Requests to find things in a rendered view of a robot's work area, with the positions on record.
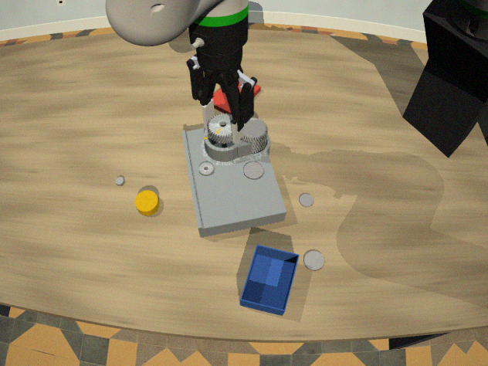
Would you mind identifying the blue open tray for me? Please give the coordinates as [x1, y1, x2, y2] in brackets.
[240, 244, 298, 316]

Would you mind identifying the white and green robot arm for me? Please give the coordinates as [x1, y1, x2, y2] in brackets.
[106, 0, 488, 54]

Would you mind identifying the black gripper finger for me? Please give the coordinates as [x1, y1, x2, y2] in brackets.
[186, 54, 216, 129]
[217, 70, 257, 144]

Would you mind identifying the white gear with yellow arrow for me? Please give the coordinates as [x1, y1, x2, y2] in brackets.
[208, 113, 232, 144]

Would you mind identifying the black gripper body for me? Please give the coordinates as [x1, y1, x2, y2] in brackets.
[196, 47, 243, 86]

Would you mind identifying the yellow disc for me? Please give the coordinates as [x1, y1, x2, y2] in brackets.
[135, 190, 160, 216]

